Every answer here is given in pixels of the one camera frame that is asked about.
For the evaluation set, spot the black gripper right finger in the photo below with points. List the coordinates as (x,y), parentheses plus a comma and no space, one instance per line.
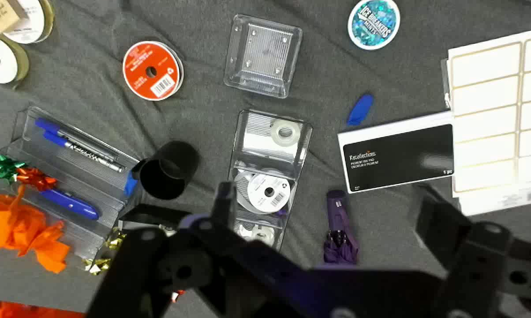
(483,266)

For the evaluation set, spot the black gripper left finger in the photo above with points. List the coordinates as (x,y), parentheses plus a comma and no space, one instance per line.
(160,266)

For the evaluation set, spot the blue cap grey marker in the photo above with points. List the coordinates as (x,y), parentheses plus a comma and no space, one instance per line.
(58,143)
(47,125)

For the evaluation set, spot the clear plastic bow container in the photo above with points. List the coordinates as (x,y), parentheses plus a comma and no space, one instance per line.
(95,233)

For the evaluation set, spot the clear plastic marker container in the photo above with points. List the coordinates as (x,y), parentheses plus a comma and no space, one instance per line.
(109,178)

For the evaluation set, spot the all blue marker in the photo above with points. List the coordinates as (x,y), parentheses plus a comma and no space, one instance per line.
(72,204)

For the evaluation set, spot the long clear tape container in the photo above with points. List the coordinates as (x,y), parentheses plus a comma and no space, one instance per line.
(259,143)

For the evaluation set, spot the empty clear plastic container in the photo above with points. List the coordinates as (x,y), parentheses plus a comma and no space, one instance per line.
(266,56)

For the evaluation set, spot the beige round container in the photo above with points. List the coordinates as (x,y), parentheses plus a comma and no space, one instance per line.
(36,24)

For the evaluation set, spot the gold gift bow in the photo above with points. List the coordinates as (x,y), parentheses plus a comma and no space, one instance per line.
(104,259)

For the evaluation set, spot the black cup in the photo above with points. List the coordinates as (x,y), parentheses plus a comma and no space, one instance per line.
(160,180)

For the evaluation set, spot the large white ribbon spool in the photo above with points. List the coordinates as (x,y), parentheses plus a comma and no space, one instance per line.
(253,189)

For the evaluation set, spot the purple ribbon bundle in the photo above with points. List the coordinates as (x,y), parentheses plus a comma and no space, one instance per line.
(340,236)

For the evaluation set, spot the orange cloth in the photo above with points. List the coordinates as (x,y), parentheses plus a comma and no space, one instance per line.
(19,310)

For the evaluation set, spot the white label sheets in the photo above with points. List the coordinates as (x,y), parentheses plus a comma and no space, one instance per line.
(500,118)

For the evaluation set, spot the shiny red gift bow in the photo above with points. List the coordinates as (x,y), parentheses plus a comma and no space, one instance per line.
(36,180)

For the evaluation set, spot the small white tape roll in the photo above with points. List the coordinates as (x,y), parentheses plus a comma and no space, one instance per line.
(275,134)

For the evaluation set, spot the shiny green gift bow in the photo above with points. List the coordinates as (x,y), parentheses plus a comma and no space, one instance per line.
(3,167)

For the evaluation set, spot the small blue plastic cap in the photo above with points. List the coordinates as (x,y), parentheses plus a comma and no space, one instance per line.
(361,111)

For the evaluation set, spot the white ribbon spool gold edge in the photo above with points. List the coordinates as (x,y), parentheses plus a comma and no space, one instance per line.
(7,68)

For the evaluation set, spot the teal round ribbon spool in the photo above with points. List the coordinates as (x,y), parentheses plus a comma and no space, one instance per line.
(373,24)

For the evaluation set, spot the tan paper card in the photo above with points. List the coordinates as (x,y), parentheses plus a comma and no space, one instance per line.
(1,15)

